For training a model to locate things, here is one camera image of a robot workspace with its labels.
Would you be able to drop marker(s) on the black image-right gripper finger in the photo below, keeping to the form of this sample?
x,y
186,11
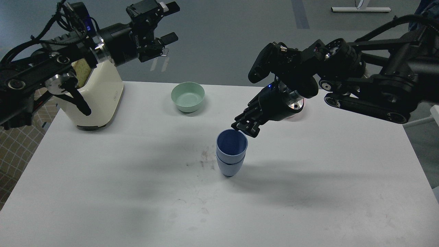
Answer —
x,y
249,127
253,111

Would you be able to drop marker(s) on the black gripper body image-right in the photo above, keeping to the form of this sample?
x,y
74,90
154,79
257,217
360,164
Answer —
x,y
275,101

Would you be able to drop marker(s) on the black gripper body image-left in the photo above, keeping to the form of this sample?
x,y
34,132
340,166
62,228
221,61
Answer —
x,y
121,43

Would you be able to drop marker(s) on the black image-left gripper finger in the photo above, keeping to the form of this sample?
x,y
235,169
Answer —
x,y
147,10
166,39

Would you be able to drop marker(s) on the blue cup start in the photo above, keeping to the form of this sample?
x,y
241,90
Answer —
x,y
231,146
229,165

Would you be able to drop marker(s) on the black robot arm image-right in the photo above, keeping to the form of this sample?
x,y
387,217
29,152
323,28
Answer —
x,y
384,74

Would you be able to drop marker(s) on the pink bowl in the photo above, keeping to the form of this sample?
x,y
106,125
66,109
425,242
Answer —
x,y
299,109

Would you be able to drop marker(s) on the bread slice right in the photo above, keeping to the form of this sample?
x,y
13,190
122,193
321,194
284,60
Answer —
x,y
83,71

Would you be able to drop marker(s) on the cream toaster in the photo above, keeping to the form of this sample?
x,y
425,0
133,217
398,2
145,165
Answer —
x,y
102,93

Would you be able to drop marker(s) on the green bowl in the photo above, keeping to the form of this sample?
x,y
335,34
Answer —
x,y
188,96

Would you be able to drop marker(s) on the white stand base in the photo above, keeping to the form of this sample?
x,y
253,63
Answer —
x,y
366,9

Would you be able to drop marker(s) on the white chair base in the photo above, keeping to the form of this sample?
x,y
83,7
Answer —
x,y
433,117

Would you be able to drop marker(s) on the beige checked cloth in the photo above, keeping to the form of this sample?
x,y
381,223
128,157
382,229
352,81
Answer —
x,y
18,145

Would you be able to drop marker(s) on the dark blue cloth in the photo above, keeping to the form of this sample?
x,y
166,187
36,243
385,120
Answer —
x,y
428,8

